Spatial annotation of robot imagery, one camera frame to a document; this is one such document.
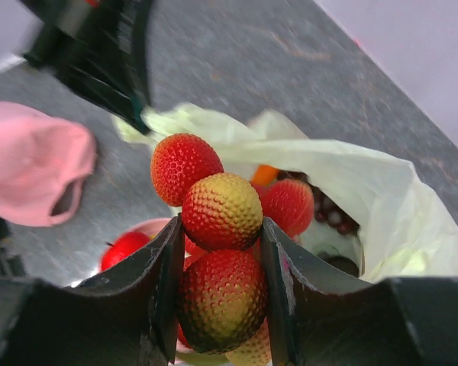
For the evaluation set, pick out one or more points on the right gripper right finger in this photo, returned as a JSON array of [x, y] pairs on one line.
[[319, 315]]

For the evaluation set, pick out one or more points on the red fake apple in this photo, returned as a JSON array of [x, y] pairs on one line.
[[123, 246]]

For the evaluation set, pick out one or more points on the pink plate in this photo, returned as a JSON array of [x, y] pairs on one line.
[[150, 227]]

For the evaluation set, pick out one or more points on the red strawberry bunch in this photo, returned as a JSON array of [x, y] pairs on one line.
[[223, 295]]

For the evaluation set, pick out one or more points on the orange fake fruit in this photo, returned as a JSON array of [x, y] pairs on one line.
[[264, 175]]

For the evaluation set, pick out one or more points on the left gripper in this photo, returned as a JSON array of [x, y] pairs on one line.
[[97, 49]]

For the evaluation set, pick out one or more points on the translucent green plastic bag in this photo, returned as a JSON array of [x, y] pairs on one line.
[[405, 229]]

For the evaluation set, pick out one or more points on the dark grape bunch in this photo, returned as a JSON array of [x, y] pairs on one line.
[[325, 210]]

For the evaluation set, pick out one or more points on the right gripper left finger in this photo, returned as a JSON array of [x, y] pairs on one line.
[[122, 316]]

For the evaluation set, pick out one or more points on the pink baseball cap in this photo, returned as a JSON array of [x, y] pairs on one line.
[[44, 162]]

